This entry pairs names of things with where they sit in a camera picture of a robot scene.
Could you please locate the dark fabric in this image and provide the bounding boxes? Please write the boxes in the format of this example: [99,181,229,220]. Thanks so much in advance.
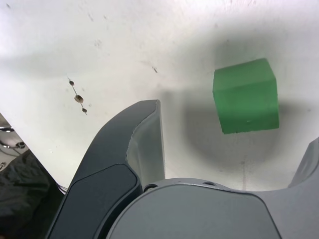
[0,148,66,239]

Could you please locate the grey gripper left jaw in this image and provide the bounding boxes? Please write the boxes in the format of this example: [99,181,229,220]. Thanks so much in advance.
[46,99,166,239]

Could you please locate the chrome chair base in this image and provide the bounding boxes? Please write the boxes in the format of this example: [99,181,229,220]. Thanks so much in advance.
[0,125,26,153]

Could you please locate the green cube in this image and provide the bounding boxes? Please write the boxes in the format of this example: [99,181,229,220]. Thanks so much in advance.
[212,57,280,135]

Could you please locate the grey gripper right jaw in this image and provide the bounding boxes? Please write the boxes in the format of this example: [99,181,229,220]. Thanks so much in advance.
[107,136,319,239]

